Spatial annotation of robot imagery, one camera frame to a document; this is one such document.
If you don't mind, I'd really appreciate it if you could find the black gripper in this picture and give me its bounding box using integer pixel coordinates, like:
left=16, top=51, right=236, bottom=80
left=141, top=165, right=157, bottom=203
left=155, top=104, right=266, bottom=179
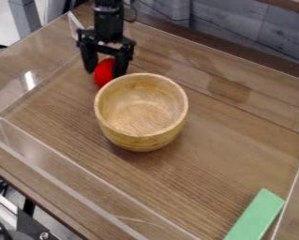
left=76, top=4, right=135, bottom=77

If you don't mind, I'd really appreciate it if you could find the red plush fruit green top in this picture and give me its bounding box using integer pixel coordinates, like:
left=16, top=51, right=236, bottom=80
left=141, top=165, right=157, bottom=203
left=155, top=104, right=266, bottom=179
left=93, top=58, right=115, bottom=87

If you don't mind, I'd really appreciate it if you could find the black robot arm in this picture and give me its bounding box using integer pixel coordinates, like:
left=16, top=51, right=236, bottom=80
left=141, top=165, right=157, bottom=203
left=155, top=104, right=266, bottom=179
left=76, top=0, right=136, bottom=77

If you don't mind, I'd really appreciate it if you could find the wooden bowl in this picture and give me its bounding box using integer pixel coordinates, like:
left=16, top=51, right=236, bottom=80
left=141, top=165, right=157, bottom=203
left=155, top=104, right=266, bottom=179
left=93, top=73, right=189, bottom=152

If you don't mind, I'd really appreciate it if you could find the black device bottom left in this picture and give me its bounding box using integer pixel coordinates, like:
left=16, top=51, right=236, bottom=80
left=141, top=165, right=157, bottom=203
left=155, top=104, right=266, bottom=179
left=0, top=211, right=61, bottom=240

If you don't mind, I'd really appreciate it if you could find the green rectangular block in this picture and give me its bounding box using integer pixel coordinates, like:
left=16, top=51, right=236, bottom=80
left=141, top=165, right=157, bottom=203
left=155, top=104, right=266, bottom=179
left=223, top=188, right=286, bottom=240

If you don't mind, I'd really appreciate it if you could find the clear acrylic corner bracket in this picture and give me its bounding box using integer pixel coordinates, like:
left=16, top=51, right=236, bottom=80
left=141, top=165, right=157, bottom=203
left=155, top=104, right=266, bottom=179
left=68, top=11, right=85, bottom=39

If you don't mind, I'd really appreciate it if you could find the grey post top left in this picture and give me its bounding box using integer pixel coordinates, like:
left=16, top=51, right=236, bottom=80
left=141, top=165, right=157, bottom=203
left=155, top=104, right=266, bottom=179
left=8, top=0, right=41, bottom=38

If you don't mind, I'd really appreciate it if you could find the clear acrylic enclosure wall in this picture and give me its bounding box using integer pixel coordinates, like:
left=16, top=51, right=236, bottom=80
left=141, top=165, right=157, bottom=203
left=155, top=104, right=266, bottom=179
left=0, top=18, right=299, bottom=240

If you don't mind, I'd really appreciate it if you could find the black cable bottom left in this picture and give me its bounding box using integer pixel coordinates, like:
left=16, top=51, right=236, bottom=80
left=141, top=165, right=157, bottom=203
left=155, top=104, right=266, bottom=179
left=0, top=218, right=12, bottom=240

